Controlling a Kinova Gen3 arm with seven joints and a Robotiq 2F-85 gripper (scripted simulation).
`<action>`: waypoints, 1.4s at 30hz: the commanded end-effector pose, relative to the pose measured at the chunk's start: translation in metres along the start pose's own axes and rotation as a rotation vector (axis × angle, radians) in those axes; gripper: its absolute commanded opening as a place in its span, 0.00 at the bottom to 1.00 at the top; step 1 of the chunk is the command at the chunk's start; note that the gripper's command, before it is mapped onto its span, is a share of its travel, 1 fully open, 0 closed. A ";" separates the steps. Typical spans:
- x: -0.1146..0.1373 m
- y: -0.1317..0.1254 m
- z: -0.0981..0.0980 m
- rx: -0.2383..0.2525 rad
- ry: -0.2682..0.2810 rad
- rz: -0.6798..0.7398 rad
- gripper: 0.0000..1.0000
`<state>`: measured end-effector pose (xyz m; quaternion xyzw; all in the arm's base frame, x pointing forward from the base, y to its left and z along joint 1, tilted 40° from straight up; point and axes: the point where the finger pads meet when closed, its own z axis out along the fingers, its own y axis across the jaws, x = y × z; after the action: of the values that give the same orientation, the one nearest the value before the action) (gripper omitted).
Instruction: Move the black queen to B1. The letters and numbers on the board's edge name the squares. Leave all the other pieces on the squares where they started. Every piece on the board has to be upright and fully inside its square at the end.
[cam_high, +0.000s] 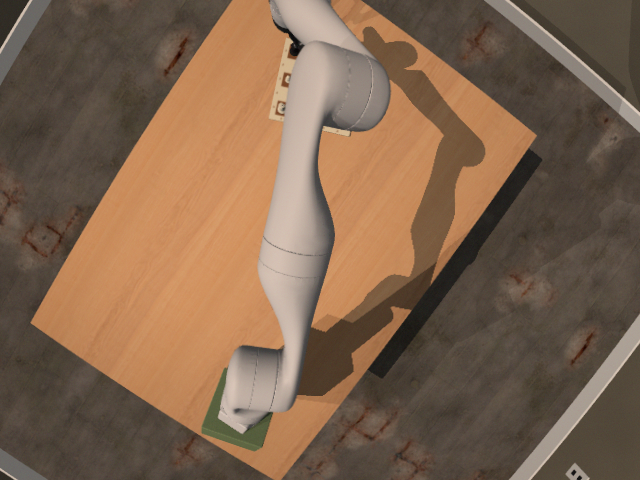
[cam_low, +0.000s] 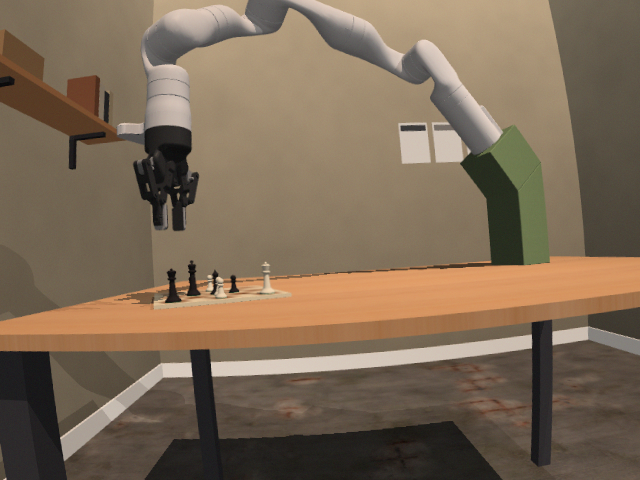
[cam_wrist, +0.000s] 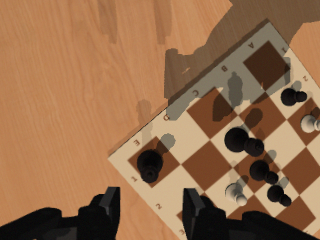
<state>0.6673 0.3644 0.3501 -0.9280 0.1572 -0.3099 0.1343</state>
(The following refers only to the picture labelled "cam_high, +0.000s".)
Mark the wooden chessboard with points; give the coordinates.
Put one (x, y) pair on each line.
(281, 88)

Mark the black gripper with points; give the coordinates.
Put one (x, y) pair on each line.
(296, 42)

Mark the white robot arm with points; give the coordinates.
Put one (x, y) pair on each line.
(331, 86)

